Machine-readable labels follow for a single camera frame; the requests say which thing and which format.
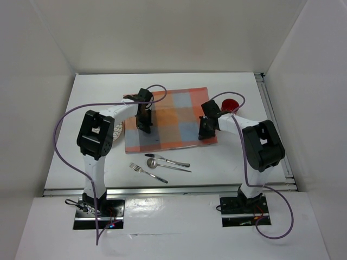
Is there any silver spoon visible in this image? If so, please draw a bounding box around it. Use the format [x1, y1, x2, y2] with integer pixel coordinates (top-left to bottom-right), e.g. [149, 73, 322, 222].
[146, 158, 191, 172]

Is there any aluminium frame rail right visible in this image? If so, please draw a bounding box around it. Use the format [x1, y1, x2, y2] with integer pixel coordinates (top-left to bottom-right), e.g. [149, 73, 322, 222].
[254, 73, 296, 186]

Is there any orange checked cloth placemat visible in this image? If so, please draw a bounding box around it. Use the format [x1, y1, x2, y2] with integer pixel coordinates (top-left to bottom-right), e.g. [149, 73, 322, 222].
[124, 87, 217, 154]

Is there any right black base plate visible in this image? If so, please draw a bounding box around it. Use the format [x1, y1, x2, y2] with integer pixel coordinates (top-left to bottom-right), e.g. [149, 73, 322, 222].
[219, 193, 269, 215]

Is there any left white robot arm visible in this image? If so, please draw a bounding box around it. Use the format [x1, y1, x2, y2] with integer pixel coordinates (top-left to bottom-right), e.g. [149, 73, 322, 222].
[77, 88, 153, 216]

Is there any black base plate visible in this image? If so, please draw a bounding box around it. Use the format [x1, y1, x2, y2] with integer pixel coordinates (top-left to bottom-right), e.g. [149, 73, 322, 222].
[219, 193, 269, 215]
[75, 198, 125, 220]

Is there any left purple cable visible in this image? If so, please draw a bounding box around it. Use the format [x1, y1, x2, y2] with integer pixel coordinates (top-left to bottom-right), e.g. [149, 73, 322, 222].
[52, 84, 168, 246]

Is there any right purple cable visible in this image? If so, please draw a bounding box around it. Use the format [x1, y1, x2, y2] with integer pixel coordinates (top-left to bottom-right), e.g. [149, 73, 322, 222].
[210, 91, 294, 239]

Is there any silver fork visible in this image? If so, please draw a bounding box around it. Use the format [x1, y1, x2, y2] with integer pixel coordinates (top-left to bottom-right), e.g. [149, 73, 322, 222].
[129, 162, 168, 184]

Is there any aluminium frame rail front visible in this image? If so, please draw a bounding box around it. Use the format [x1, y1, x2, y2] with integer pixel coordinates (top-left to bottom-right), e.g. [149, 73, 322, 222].
[42, 183, 299, 197]

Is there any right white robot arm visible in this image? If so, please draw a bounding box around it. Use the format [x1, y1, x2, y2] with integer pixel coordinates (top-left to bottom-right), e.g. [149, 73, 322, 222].
[198, 100, 285, 213]

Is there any silver table knife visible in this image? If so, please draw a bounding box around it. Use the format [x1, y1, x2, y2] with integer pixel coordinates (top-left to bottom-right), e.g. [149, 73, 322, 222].
[144, 153, 190, 167]

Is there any red mug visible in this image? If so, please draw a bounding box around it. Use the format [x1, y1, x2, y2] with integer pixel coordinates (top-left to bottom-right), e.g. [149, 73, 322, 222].
[221, 99, 240, 113]

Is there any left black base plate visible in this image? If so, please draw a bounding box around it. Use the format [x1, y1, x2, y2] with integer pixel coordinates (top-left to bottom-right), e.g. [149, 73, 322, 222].
[75, 198, 125, 220]

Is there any purple cable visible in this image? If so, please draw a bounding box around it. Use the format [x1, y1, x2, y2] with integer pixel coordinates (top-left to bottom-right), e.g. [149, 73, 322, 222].
[52, 84, 168, 246]
[210, 91, 294, 239]

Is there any floral patterned ceramic plate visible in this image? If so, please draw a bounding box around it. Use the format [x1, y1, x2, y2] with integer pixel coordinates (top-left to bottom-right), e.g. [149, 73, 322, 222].
[113, 122, 124, 142]

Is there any aluminium frame rail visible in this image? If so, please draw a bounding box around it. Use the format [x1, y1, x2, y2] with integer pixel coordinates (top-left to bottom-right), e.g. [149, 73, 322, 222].
[42, 183, 299, 197]
[254, 73, 296, 186]

